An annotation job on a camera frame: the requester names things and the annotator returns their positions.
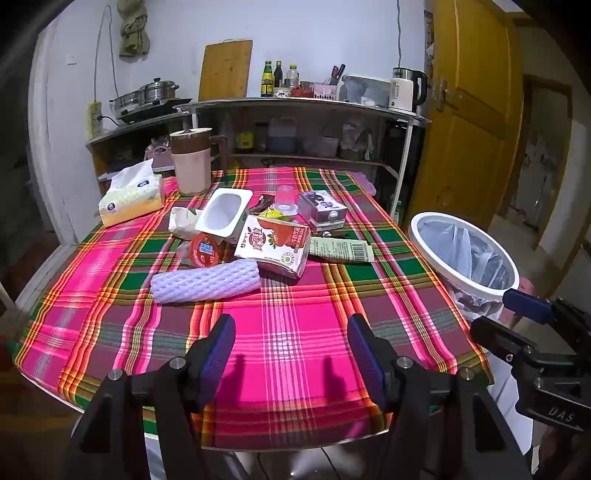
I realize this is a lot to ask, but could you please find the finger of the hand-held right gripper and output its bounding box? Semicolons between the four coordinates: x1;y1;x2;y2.
470;316;546;370
502;288;591;352

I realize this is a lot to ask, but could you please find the white round trash bin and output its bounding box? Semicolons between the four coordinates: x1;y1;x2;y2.
409;212;520;324

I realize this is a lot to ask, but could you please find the translucent plastic bin liner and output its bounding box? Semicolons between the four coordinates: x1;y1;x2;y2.
418;219;515;289

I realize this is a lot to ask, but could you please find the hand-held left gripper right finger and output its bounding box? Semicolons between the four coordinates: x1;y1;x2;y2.
346;314;532;480

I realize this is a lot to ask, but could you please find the lilac foam sleeve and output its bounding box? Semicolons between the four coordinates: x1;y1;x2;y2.
151;258;260;304

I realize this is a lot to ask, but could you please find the white electric kettle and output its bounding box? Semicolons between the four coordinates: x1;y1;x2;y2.
387;67;428;113

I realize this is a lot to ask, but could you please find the bundle of plastic bags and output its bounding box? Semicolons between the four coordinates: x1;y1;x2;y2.
339;120;375;160

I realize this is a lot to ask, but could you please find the yellow wooden door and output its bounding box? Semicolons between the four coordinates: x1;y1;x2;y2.
409;0;525;217

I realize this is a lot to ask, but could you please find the pink pitcher with brown lid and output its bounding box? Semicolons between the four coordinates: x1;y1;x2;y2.
169;128;228;197

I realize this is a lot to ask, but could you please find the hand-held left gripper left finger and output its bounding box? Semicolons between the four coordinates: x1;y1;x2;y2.
65;314;237;480

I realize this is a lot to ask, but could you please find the yellow white tissue pack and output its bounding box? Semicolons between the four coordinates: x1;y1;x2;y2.
98;159;166;228

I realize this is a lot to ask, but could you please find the clear storage container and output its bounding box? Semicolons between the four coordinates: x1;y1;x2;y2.
342;75;393;108

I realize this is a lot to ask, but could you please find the small grey printed box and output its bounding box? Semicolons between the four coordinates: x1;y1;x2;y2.
297;190;348;233

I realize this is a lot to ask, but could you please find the green hanging cloth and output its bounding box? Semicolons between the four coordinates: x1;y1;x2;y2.
117;0;151;58

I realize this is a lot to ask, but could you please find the grey side table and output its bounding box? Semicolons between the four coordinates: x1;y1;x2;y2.
85;111;195;185

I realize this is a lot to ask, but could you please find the red strawberry milk carton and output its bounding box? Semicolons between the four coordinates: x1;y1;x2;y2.
234;215;311;280

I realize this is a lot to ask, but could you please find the green white wrapper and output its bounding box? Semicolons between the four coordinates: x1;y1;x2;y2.
308;235;375;264

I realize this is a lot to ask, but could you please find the beige paper bag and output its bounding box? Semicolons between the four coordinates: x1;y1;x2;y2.
167;207;206;241

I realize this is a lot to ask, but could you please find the pink plastic bin lid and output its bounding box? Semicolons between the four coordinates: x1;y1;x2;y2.
268;165;377;197

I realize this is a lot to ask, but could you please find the red-lidded jelly cup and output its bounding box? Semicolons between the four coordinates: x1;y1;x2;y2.
189;232;226;268

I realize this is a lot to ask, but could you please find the wooden cutting board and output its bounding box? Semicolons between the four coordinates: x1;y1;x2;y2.
198;39;254;102

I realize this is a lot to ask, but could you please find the pink basket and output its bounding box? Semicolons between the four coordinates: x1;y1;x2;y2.
147;138;174;169

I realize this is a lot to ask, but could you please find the small steel pot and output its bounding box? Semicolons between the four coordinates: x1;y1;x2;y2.
109;91;141;112

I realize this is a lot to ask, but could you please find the metal shelf unit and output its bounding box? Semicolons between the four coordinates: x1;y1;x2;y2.
174;97;432;222

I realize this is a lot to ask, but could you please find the blue-grey jerry can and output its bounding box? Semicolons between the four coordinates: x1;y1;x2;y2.
267;117;297;154

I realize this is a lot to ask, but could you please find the white plastic tray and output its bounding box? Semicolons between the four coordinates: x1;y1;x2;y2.
195;188;254;244

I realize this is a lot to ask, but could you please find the clear plastic cup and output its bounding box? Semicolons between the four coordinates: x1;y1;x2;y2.
274;185;298;217

